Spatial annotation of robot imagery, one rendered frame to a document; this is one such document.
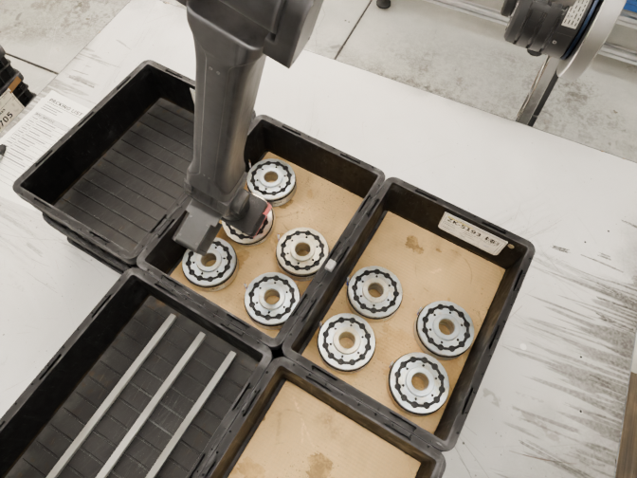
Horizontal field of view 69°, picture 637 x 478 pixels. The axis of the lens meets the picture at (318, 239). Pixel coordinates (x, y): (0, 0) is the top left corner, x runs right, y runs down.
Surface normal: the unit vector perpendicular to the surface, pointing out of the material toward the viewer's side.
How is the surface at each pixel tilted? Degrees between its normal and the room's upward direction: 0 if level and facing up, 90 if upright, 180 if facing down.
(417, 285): 0
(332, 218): 0
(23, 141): 0
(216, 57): 93
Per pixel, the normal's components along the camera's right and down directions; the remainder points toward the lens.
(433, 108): 0.01, -0.45
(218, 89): -0.43, 0.82
